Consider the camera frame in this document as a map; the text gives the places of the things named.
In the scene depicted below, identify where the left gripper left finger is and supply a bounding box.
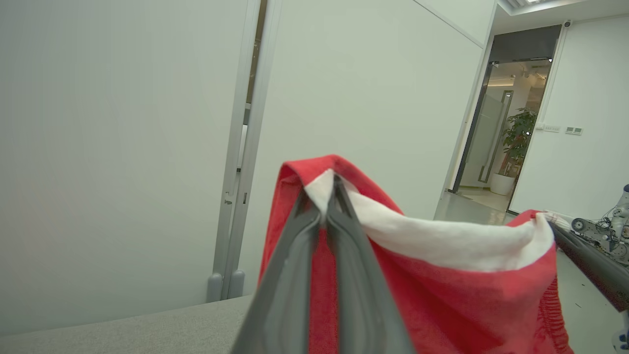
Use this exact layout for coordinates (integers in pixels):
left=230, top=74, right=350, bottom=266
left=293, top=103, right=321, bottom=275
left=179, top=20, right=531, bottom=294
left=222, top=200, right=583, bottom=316
left=231, top=189, right=322, bottom=354

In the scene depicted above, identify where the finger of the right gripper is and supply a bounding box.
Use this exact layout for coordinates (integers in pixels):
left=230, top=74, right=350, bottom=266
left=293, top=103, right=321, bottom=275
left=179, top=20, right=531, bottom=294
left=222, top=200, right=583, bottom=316
left=550, top=222, right=629, bottom=312

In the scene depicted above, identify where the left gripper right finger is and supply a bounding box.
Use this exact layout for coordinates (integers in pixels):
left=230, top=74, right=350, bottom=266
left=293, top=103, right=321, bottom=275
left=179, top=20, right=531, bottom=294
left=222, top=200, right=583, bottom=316
left=327, top=175, right=416, bottom=354

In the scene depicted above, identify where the red shorts white trim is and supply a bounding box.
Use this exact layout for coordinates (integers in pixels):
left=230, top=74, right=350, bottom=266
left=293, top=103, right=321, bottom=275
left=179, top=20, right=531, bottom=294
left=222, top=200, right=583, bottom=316
left=258, top=154, right=574, bottom=354

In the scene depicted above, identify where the white plant pot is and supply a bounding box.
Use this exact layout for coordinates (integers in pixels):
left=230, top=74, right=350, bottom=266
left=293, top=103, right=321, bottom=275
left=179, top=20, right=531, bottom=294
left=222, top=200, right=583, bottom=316
left=489, top=172, right=516, bottom=196

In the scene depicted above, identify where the green potted plant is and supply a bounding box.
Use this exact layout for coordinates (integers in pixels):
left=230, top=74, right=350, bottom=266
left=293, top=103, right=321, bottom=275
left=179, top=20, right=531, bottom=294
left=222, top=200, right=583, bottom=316
left=500, top=108, right=539, bottom=177

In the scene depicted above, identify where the ceiling light panel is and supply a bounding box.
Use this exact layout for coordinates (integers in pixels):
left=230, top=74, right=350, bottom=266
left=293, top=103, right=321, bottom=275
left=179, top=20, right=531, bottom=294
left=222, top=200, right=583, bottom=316
left=504, top=0, right=561, bottom=11

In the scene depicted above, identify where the grey robot machine with cables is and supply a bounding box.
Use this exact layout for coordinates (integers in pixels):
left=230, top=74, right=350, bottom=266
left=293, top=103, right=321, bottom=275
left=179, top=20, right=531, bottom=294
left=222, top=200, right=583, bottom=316
left=570, top=184, right=629, bottom=267

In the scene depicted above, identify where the grey partition post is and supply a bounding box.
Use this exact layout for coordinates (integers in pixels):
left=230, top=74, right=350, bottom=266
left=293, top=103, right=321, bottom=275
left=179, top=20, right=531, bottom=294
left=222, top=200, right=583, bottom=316
left=227, top=0, right=284, bottom=300
left=206, top=0, right=262, bottom=303

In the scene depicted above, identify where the glass door dark frame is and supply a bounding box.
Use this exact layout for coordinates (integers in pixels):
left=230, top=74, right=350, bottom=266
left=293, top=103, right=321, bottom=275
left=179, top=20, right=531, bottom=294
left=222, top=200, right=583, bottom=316
left=451, top=25, right=563, bottom=197

